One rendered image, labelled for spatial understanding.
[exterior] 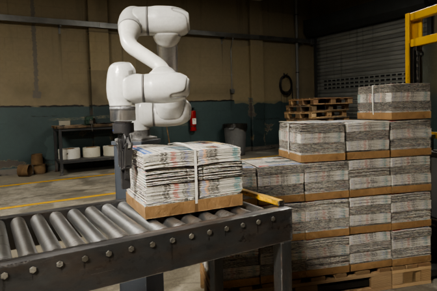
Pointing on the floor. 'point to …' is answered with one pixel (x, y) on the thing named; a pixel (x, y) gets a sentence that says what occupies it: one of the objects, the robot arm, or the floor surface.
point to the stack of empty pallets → (315, 112)
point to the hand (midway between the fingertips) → (125, 178)
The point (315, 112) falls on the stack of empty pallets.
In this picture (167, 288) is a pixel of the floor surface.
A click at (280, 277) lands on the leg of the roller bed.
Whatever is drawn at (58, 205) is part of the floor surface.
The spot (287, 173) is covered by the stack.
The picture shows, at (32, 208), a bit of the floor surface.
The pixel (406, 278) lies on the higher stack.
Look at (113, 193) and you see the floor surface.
